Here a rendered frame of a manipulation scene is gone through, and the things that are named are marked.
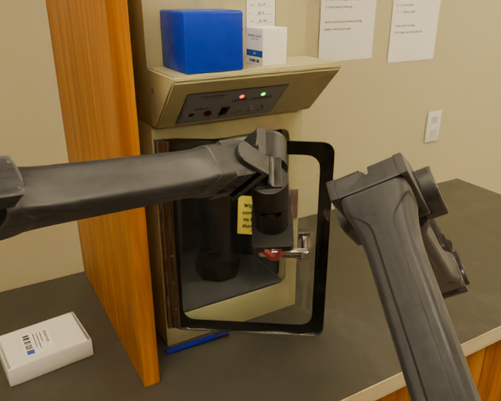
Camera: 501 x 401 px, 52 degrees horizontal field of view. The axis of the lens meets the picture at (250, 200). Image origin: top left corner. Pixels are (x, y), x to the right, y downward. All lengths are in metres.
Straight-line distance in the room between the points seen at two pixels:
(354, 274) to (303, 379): 0.42
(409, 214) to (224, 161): 0.29
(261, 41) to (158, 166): 0.36
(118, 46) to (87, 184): 0.29
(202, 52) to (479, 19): 1.43
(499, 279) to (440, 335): 1.05
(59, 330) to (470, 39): 1.64
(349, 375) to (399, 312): 0.63
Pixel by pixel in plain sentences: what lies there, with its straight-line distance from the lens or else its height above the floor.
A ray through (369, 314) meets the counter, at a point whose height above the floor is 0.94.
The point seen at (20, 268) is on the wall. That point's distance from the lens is 1.44.
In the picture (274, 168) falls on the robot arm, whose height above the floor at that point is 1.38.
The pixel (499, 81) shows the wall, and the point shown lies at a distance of 2.26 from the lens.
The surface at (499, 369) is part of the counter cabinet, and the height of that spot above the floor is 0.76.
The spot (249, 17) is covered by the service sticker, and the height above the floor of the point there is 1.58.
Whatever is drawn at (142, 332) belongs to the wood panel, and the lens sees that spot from 0.97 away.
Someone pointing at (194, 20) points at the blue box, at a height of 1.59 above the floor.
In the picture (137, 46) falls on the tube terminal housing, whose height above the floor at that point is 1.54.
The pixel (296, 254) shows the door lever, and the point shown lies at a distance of 0.91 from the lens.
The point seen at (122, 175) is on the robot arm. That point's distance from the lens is 0.58.
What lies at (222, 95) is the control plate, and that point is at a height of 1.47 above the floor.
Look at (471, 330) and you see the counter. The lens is 1.25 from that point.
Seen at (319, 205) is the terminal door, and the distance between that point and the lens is 0.92.
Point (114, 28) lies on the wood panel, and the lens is 0.78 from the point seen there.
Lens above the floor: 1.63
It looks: 23 degrees down
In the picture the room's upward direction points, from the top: straight up
